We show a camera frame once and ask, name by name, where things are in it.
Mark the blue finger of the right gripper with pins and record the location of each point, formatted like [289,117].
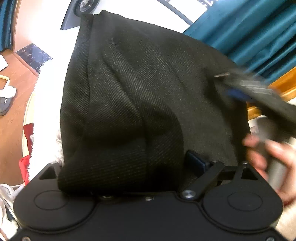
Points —
[237,94]

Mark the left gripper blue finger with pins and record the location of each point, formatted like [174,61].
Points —
[203,175]

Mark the person right hand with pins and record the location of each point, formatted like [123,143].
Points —
[281,151]

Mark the teal curtain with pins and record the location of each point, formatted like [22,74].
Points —
[257,35]

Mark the black washing machine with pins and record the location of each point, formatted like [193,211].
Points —
[76,9]

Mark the red garment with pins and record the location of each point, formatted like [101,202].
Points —
[26,152]

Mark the grey slipper on floor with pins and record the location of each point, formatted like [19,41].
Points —
[7,95]

